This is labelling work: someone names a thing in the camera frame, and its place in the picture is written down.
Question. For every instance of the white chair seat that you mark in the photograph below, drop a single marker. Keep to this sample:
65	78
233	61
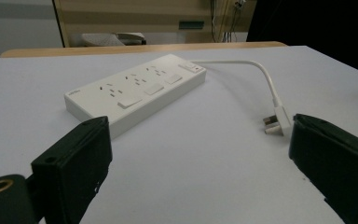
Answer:
112	39

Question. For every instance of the wooden cabinet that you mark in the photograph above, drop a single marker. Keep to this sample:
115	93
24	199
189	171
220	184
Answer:
136	15

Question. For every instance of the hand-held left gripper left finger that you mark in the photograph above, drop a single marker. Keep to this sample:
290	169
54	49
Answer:
71	161

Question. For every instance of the white power strip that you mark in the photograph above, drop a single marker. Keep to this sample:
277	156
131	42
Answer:
136	93

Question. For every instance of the white power plug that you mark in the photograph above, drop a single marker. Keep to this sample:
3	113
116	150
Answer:
282	119

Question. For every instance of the wooden table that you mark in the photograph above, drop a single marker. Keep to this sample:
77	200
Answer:
136	48

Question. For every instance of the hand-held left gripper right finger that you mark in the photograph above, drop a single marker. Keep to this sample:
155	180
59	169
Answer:
335	165

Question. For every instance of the green label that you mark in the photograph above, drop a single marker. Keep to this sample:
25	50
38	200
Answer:
191	25

